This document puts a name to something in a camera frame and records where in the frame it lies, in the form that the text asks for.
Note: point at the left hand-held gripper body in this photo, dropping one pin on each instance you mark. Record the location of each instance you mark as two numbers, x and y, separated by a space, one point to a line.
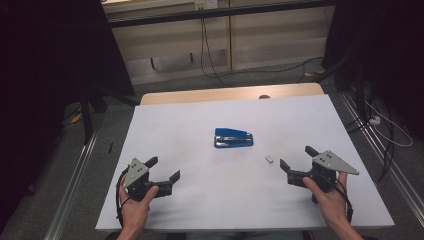
135 171

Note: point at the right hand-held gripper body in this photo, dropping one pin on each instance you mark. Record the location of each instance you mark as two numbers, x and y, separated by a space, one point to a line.
328 163

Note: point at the small silver staple strip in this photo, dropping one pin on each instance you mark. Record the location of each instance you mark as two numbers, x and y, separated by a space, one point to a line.
269 159

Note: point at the blue stapler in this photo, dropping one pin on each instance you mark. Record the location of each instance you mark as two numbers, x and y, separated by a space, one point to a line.
233 138

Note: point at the person's left hand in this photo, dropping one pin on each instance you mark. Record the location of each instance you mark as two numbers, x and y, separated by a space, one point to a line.
135 213

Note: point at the person's right hand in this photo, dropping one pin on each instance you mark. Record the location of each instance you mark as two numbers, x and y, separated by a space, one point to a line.
333 206

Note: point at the small black floor object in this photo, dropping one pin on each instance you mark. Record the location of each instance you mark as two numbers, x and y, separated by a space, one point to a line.
110 147

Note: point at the white power adapter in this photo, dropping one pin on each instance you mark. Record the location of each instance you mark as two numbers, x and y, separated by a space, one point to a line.
375 120

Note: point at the white table cover sheet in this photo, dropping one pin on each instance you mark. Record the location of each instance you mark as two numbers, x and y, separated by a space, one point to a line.
233 200

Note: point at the black metal stand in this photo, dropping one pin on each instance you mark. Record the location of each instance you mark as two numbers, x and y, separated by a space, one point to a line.
87 120
358 86

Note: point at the yellow floor tape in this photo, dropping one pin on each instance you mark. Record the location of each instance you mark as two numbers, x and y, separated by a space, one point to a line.
76 118
315 73

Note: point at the wooden table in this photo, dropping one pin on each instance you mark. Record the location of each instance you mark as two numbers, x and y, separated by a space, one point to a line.
200 96

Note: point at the beige wooden cabinet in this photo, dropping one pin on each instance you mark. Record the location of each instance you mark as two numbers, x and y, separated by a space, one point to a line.
266 43

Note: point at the black curtain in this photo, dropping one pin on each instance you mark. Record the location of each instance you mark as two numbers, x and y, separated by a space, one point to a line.
393 50
50 66

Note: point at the black horizontal bar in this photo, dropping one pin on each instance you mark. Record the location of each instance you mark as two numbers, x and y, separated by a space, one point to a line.
166 19

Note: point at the aluminium floor rail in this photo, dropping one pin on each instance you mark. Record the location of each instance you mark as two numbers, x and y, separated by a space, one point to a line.
71 190
400 176

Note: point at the black cabinet bracket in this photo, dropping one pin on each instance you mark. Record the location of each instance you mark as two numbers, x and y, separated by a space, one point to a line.
191 57
152 63

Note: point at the white wall socket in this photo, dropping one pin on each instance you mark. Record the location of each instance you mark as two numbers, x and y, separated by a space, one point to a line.
206 4

